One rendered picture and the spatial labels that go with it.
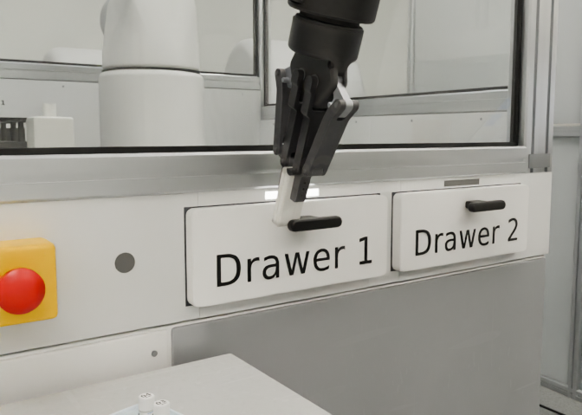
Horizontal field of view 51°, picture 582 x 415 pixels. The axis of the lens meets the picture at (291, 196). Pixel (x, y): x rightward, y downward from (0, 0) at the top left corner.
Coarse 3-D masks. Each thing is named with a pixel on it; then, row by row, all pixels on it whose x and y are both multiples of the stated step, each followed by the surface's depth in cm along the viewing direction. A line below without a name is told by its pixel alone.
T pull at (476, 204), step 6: (468, 204) 92; (474, 204) 88; (480, 204) 89; (486, 204) 89; (492, 204) 90; (498, 204) 91; (504, 204) 92; (474, 210) 88; (480, 210) 89; (486, 210) 90; (492, 210) 90
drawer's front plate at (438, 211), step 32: (416, 192) 87; (448, 192) 90; (480, 192) 94; (512, 192) 98; (416, 224) 87; (448, 224) 90; (480, 224) 95; (512, 224) 99; (416, 256) 87; (448, 256) 91; (480, 256) 95
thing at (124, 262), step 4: (120, 256) 65; (124, 256) 65; (128, 256) 65; (132, 256) 65; (116, 260) 64; (120, 260) 65; (124, 260) 65; (128, 260) 65; (132, 260) 65; (116, 264) 64; (120, 264) 65; (124, 264) 65; (128, 264) 65; (132, 264) 65; (116, 268) 64; (120, 268) 65; (124, 268) 65; (128, 268) 65; (132, 268) 65; (120, 272) 65; (124, 272) 65
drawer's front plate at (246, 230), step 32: (192, 224) 67; (224, 224) 69; (256, 224) 72; (352, 224) 80; (384, 224) 83; (192, 256) 68; (256, 256) 72; (288, 256) 75; (320, 256) 77; (352, 256) 80; (384, 256) 84; (192, 288) 68; (224, 288) 70; (256, 288) 72; (288, 288) 75
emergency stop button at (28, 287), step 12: (12, 276) 52; (24, 276) 53; (36, 276) 53; (0, 288) 52; (12, 288) 52; (24, 288) 53; (36, 288) 53; (0, 300) 52; (12, 300) 52; (24, 300) 53; (36, 300) 53; (12, 312) 53; (24, 312) 53
